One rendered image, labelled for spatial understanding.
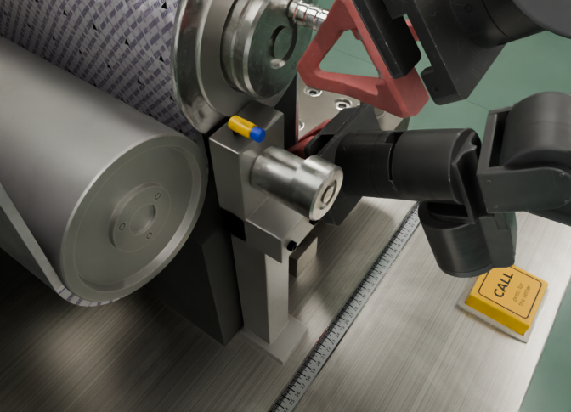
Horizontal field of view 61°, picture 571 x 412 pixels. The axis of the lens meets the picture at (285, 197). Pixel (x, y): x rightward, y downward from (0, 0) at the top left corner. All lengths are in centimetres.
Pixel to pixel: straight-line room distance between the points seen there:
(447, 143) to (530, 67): 239
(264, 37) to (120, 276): 18
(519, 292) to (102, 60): 50
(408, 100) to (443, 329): 40
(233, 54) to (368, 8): 10
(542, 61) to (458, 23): 258
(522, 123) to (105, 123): 27
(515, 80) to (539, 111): 226
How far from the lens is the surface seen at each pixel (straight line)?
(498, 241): 42
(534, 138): 35
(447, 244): 41
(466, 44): 24
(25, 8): 42
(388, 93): 24
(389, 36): 23
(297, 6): 31
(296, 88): 42
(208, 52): 30
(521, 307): 62
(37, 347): 63
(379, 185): 40
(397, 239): 66
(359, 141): 41
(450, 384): 58
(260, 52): 30
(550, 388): 168
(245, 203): 35
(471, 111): 236
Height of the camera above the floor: 142
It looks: 50 degrees down
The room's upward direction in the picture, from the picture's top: straight up
